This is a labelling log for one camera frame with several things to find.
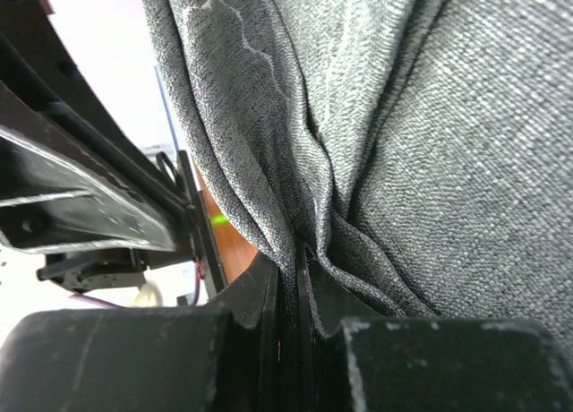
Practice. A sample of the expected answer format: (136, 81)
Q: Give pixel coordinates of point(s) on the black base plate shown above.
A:
(73, 188)

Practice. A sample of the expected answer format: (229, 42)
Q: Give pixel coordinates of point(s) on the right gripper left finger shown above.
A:
(221, 356)

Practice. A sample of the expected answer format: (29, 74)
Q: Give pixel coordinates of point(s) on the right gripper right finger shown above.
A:
(354, 358)

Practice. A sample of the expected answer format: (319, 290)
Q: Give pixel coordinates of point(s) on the grey cloth napkin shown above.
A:
(422, 148)

